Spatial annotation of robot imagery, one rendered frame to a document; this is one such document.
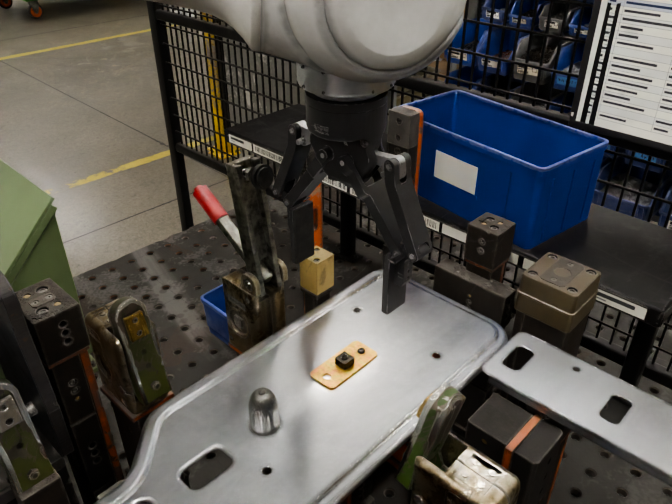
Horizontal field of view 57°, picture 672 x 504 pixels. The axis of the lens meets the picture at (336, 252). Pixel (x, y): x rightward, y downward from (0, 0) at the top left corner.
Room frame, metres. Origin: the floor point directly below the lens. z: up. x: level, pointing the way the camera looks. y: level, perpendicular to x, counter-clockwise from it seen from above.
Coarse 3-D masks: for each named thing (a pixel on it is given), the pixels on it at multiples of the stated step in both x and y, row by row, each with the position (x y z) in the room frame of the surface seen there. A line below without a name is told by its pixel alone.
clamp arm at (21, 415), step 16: (0, 384) 0.41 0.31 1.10; (0, 400) 0.41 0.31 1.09; (16, 400) 0.42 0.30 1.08; (0, 416) 0.40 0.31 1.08; (16, 416) 0.40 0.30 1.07; (0, 432) 0.39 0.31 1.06; (16, 432) 0.40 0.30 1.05; (32, 432) 0.41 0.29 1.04; (0, 448) 0.39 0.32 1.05; (16, 448) 0.40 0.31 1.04; (32, 448) 0.40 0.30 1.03; (16, 464) 0.39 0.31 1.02; (32, 464) 0.40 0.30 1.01; (48, 464) 0.41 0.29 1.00; (16, 480) 0.38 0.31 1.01; (32, 480) 0.39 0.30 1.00
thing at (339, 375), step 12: (348, 348) 0.58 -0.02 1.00; (336, 360) 0.55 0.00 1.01; (348, 360) 0.55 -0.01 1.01; (360, 360) 0.55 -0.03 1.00; (312, 372) 0.53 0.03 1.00; (324, 372) 0.53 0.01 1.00; (336, 372) 0.53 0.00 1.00; (348, 372) 0.53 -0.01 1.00; (324, 384) 0.52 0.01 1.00; (336, 384) 0.52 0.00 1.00
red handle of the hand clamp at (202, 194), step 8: (200, 192) 0.72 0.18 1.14; (208, 192) 0.72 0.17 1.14; (200, 200) 0.71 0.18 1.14; (208, 200) 0.71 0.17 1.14; (216, 200) 0.72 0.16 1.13; (208, 208) 0.70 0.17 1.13; (216, 208) 0.70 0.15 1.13; (216, 216) 0.70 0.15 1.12; (224, 216) 0.70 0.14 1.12; (216, 224) 0.70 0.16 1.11; (224, 224) 0.69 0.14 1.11; (232, 224) 0.69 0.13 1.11; (224, 232) 0.69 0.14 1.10; (232, 232) 0.68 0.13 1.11; (232, 240) 0.68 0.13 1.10; (240, 240) 0.68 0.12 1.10; (240, 248) 0.67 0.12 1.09; (264, 264) 0.66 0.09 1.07; (264, 272) 0.64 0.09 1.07; (264, 280) 0.64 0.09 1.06
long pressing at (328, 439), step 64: (320, 320) 0.63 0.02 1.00; (384, 320) 0.63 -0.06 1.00; (448, 320) 0.63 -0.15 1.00; (256, 384) 0.52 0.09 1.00; (320, 384) 0.52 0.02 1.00; (384, 384) 0.52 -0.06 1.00; (192, 448) 0.43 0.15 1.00; (256, 448) 0.43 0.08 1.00; (320, 448) 0.43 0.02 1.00; (384, 448) 0.43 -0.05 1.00
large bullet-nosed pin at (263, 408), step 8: (256, 392) 0.46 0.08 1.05; (264, 392) 0.46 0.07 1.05; (272, 392) 0.46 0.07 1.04; (256, 400) 0.45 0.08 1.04; (264, 400) 0.45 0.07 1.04; (272, 400) 0.45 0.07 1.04; (248, 408) 0.45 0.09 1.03; (256, 408) 0.45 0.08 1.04; (264, 408) 0.45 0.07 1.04; (272, 408) 0.45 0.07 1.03; (256, 416) 0.44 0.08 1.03; (264, 416) 0.44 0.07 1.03; (272, 416) 0.45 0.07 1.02; (256, 424) 0.45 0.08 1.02; (264, 424) 0.44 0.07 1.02; (272, 424) 0.45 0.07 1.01; (256, 432) 0.45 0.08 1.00; (264, 432) 0.44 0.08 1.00; (272, 432) 0.45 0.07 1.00
